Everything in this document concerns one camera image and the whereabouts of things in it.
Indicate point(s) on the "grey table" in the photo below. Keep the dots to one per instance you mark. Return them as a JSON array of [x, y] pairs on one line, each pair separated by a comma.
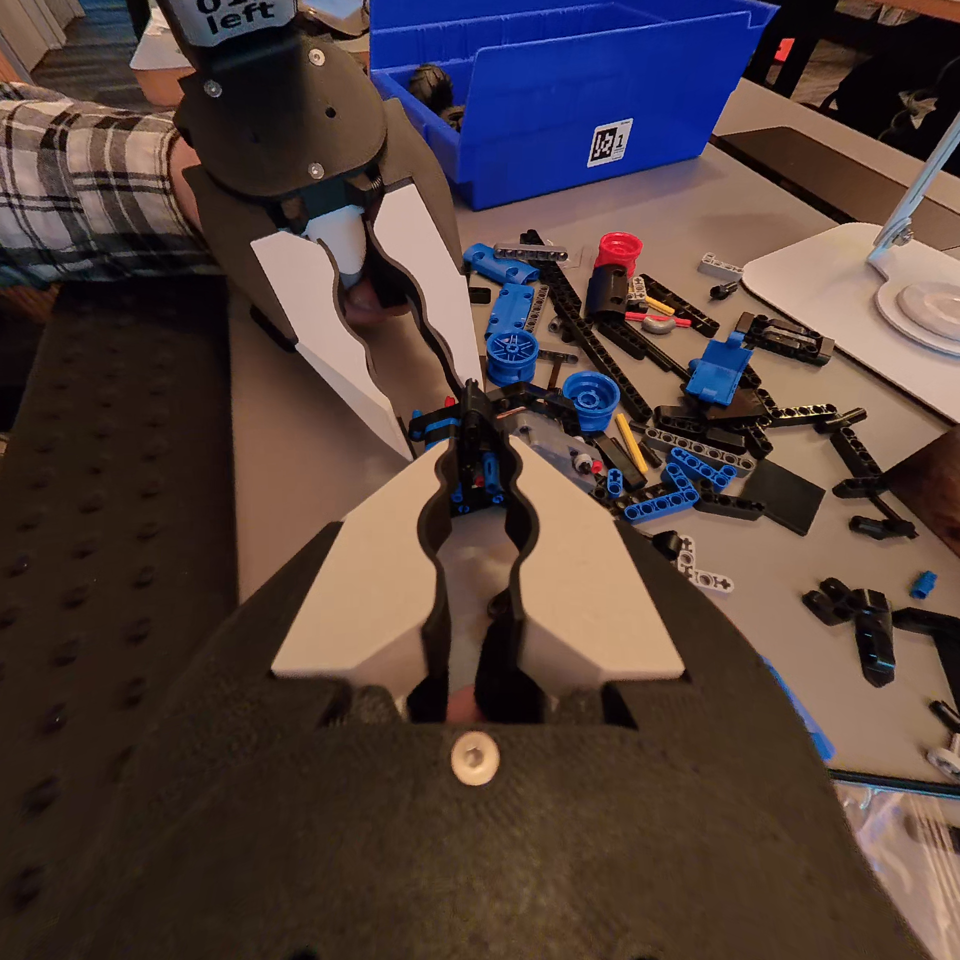
[[757, 112]]

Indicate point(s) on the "black connector piece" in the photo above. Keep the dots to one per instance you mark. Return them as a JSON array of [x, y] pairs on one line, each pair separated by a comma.
[[476, 416]]

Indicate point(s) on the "black rubber tire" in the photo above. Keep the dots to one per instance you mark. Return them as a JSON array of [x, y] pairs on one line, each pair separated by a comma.
[[431, 86], [452, 118]]

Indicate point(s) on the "light grey small connector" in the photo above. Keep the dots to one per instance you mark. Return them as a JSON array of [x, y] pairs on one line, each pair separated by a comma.
[[637, 289]]

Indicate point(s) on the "blue flat holed panel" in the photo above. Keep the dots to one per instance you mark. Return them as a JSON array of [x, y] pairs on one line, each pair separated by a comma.
[[514, 311]]

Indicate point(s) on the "light grey short beam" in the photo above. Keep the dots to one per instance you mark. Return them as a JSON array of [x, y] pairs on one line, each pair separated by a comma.
[[721, 267]]

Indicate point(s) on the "dark grey holed beam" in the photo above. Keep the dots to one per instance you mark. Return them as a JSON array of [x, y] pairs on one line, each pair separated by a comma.
[[697, 448]]

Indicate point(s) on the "black grey motor assembly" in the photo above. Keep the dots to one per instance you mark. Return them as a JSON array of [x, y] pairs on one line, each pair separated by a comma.
[[547, 442]]

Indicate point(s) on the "clear plastic parts bag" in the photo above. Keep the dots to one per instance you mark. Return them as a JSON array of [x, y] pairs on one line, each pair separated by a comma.
[[900, 862]]

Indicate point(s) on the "black stubby pin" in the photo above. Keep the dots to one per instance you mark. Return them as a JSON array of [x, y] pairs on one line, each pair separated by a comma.
[[726, 290]]

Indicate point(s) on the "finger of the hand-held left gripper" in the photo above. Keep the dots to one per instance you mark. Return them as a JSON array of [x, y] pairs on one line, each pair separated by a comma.
[[300, 300], [427, 255]]

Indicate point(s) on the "toy truck box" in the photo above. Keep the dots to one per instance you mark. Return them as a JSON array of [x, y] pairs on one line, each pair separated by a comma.
[[930, 480]]

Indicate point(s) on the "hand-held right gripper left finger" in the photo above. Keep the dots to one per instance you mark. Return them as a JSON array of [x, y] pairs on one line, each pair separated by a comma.
[[352, 600]]

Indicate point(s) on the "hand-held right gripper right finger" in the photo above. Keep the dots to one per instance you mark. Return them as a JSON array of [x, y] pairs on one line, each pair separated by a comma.
[[607, 600]]

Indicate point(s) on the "blue angle beam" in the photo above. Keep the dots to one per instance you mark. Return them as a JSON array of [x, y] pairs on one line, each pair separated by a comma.
[[705, 467], [660, 506]]

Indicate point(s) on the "yellow short axle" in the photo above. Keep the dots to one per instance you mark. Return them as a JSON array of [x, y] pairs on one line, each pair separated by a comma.
[[660, 305]]

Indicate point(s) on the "black small connector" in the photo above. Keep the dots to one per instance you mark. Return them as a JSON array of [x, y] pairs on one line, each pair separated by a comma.
[[667, 545]]

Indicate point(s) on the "long black holed beam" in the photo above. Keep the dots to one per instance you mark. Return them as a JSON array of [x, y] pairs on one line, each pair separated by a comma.
[[592, 337]]

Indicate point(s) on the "light grey angle connector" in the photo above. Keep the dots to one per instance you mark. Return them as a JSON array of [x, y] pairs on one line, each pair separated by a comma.
[[705, 577]]

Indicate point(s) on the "red axle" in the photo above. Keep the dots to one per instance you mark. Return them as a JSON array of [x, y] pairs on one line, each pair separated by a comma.
[[634, 316]]

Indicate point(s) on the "grey desk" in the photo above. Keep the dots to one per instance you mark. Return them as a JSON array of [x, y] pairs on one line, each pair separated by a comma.
[[315, 487]]

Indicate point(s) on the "blue small connector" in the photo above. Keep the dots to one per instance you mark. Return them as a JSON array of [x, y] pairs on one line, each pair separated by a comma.
[[615, 484]]

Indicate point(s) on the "black thin rod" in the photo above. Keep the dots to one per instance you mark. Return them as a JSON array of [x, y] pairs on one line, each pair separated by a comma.
[[885, 780]]

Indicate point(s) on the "blue storage bin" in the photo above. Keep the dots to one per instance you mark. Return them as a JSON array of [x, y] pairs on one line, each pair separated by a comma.
[[562, 112]]

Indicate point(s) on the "dark desk pad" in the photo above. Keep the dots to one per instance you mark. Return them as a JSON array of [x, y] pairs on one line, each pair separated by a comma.
[[825, 165]]

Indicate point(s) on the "person's left hand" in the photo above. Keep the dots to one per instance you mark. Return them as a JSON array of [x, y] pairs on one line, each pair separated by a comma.
[[367, 307]]

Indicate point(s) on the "black curved panel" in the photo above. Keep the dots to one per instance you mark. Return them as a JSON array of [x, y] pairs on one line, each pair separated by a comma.
[[606, 292]]

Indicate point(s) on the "heap of black beams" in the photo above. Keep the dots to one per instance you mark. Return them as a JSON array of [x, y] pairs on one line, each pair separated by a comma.
[[720, 412]]

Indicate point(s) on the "blue wheel rim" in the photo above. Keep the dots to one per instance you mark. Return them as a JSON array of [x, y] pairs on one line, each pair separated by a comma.
[[591, 403], [511, 358]]

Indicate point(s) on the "black thin axle piece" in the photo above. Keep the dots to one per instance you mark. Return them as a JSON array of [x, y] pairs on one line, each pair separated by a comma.
[[559, 356]]

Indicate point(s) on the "blue curved panel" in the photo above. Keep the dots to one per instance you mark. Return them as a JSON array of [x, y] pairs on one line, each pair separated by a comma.
[[495, 262]]

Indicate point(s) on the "grey long beam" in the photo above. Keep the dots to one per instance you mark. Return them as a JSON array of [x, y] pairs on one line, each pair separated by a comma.
[[547, 251]]

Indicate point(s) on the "blue hinged fender panel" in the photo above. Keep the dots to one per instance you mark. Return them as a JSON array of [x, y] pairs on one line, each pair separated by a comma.
[[720, 371]]

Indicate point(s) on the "black angled connector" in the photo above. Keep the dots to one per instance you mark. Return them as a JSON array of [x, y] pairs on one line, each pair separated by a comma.
[[874, 637], [829, 600]]

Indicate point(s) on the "blue small pin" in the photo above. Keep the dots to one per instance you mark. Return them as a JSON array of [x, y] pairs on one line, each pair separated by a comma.
[[924, 585]]

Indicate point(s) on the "black bent liftarm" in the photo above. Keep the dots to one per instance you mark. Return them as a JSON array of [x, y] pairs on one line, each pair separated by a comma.
[[855, 450]]

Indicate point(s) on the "black square flat panel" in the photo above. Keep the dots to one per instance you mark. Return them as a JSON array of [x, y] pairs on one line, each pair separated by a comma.
[[784, 495]]

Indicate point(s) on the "black rectangular frame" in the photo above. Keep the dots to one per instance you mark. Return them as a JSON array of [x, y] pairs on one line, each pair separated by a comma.
[[780, 337]]

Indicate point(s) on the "dark bag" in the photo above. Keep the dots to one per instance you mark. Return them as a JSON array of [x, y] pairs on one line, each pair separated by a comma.
[[885, 97]]

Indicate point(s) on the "white rounded board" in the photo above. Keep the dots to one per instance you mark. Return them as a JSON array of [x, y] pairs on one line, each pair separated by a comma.
[[810, 300]]

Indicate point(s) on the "red wheel rim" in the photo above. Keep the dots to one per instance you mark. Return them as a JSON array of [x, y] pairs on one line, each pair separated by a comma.
[[621, 251]]

